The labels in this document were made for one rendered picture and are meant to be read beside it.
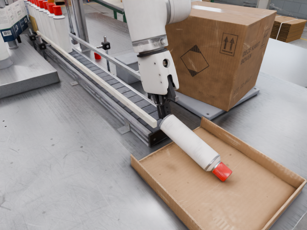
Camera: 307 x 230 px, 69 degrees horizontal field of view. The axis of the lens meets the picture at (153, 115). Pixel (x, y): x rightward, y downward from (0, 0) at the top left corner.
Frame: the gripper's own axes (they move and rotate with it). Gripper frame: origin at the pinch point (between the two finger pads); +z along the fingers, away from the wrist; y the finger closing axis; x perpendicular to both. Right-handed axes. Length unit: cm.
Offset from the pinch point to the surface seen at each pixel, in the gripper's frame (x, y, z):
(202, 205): 7.4, -17.0, 16.3
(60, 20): 0, 62, -33
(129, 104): 4.3, 10.7, -1.8
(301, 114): -44.4, -14.7, 15.9
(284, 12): -562, 233, -3
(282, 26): -391, 157, 15
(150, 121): 4.3, 0.7, 1.5
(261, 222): 0.9, -26.2, 19.7
